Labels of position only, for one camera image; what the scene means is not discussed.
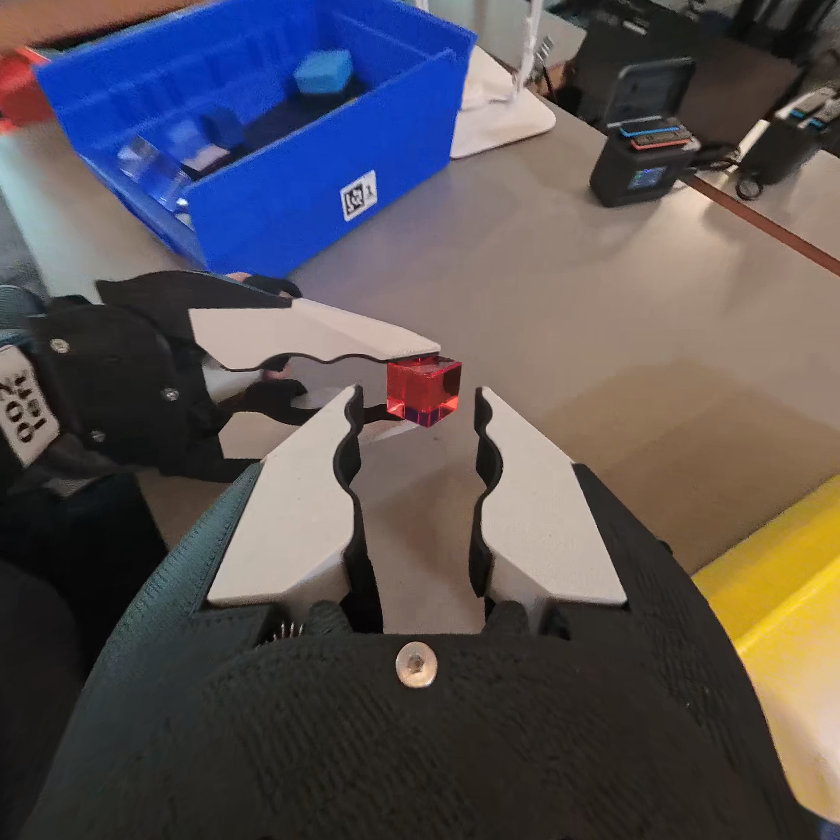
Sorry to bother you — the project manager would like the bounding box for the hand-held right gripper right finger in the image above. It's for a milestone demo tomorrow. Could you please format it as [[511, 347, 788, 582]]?
[[469, 386, 629, 621]]

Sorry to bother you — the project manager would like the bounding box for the light blue block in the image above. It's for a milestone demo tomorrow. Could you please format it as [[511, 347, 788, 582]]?
[[292, 49, 355, 97]]

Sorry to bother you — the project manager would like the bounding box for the yellow plastic bin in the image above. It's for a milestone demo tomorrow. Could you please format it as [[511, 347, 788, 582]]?
[[692, 476, 840, 824]]

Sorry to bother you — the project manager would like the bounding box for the orange red bin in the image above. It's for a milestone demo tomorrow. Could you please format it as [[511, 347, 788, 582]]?
[[0, 47, 56, 132]]

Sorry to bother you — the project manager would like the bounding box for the blue plastic bin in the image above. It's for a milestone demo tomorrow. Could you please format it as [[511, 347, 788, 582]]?
[[33, 0, 479, 280]]

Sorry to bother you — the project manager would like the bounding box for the small black charger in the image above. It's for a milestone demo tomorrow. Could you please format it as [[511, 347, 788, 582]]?
[[735, 88, 840, 201]]

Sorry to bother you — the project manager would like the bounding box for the clear acrylic cube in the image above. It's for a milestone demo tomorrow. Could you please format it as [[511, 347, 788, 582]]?
[[118, 134, 162, 182], [154, 167, 195, 211]]

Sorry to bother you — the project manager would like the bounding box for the red transparent cube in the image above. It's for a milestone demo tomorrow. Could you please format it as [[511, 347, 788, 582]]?
[[386, 356, 463, 429]]

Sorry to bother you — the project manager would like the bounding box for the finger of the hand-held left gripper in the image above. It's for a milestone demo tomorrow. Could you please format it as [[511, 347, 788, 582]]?
[[189, 298, 442, 375], [289, 386, 421, 447]]

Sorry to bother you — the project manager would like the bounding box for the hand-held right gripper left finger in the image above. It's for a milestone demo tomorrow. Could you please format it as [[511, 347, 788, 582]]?
[[206, 384, 385, 634]]

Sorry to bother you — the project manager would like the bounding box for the dark blue cube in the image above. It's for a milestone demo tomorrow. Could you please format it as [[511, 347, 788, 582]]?
[[203, 108, 248, 149]]

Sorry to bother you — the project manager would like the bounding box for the black battery charger case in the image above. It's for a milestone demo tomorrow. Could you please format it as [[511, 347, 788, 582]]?
[[588, 58, 703, 209]]

